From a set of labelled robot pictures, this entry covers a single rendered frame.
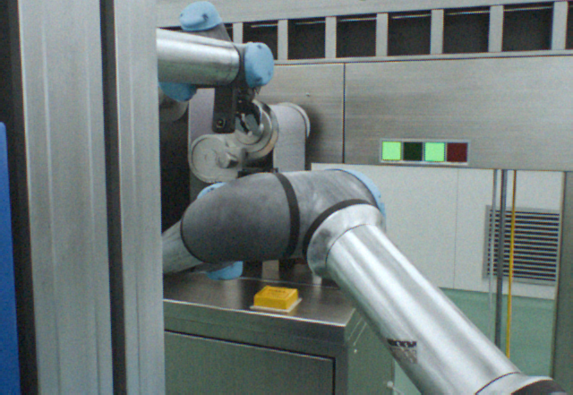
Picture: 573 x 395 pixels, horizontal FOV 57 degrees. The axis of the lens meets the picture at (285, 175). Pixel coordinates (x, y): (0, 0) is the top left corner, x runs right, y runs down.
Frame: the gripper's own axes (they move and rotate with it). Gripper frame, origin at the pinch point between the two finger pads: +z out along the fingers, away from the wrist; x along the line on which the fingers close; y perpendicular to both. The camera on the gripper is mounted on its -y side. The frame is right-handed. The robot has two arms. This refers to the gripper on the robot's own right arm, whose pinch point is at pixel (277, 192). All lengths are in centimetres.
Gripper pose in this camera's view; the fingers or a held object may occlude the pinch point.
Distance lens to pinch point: 133.7
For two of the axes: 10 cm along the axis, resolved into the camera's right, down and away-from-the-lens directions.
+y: 0.0, -9.9, -1.1
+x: -9.4, -0.4, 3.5
